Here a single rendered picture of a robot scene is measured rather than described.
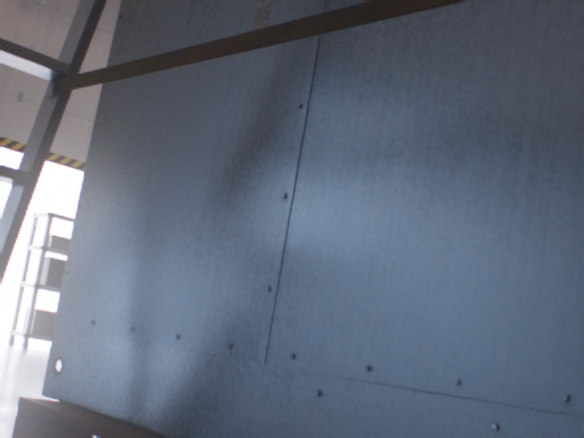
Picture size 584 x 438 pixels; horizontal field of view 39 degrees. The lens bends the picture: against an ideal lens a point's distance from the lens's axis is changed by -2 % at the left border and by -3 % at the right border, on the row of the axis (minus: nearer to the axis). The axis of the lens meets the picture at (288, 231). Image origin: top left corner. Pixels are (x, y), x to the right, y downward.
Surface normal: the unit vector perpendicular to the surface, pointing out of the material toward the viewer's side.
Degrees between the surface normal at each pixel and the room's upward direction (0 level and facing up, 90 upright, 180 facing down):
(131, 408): 90
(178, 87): 90
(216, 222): 90
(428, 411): 90
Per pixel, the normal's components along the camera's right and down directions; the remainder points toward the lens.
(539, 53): -0.72, -0.22
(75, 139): 0.67, 0.00
